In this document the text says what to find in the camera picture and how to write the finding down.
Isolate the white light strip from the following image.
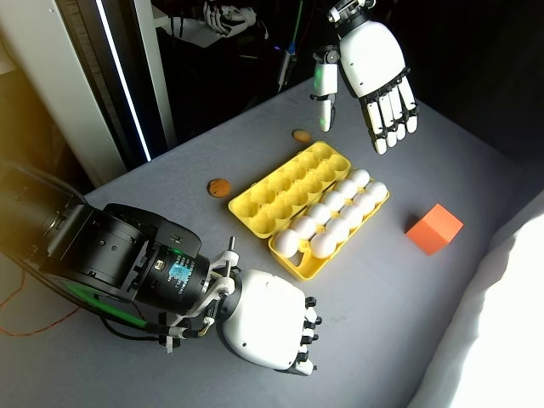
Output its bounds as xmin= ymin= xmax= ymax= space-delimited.
xmin=94 ymin=0 xmax=153 ymax=163

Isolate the black white exoskeleton glove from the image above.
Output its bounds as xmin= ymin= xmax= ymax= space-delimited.
xmin=202 ymin=0 xmax=258 ymax=38

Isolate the white frame post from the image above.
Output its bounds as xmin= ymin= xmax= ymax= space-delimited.
xmin=0 ymin=0 xmax=178 ymax=186

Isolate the white egg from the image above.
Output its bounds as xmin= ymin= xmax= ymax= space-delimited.
xmin=353 ymin=193 xmax=377 ymax=215
xmin=349 ymin=167 xmax=372 ymax=188
xmin=337 ymin=178 xmax=359 ymax=199
xmin=339 ymin=205 xmax=365 ymax=229
xmin=290 ymin=215 xmax=318 ymax=239
xmin=309 ymin=231 xmax=339 ymax=260
xmin=306 ymin=202 xmax=332 ymax=225
xmin=365 ymin=181 xmax=389 ymax=204
xmin=321 ymin=190 xmax=346 ymax=212
xmin=272 ymin=229 xmax=301 ymax=258
xmin=325 ymin=218 xmax=351 ymax=243

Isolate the green cable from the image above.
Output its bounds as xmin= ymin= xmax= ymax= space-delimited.
xmin=287 ymin=0 xmax=304 ymax=53

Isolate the round brown toy cookie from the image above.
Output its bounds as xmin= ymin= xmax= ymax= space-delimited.
xmin=207 ymin=178 xmax=232 ymax=199

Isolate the grey table cloth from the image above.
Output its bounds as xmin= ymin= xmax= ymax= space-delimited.
xmin=0 ymin=82 xmax=544 ymax=408

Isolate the thin orange wire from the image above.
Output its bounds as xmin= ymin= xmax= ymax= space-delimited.
xmin=0 ymin=271 xmax=81 ymax=337

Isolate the yellow egg carton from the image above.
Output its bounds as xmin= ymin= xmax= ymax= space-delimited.
xmin=228 ymin=140 xmax=390 ymax=283

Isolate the orange cube block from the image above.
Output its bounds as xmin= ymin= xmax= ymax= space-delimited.
xmin=405 ymin=203 xmax=464 ymax=257

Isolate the bright white cloth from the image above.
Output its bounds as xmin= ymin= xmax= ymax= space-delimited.
xmin=407 ymin=212 xmax=544 ymax=408

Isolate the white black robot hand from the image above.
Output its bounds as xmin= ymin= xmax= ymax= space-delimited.
xmin=309 ymin=19 xmax=421 ymax=156
xmin=215 ymin=268 xmax=323 ymax=377

